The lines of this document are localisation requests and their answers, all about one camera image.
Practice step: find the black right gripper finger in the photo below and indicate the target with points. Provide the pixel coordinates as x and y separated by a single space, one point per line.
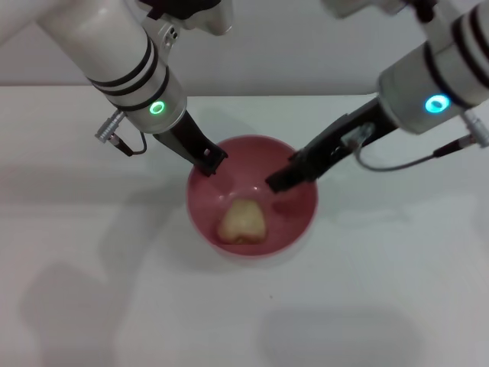
292 176

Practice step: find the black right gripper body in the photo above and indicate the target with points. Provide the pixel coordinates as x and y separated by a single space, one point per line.
344 137

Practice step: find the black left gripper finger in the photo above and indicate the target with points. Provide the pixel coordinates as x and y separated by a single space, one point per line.
210 160

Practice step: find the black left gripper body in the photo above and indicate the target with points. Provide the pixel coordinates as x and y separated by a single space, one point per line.
185 137

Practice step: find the pink bowl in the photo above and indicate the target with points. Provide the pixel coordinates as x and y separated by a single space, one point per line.
290 229

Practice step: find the round egg yolk pastry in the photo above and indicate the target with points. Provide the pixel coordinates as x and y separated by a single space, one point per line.
242 223

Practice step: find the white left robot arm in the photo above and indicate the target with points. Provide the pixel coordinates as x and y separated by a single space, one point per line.
95 46

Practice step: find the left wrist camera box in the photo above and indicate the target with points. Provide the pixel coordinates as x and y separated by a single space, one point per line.
202 19

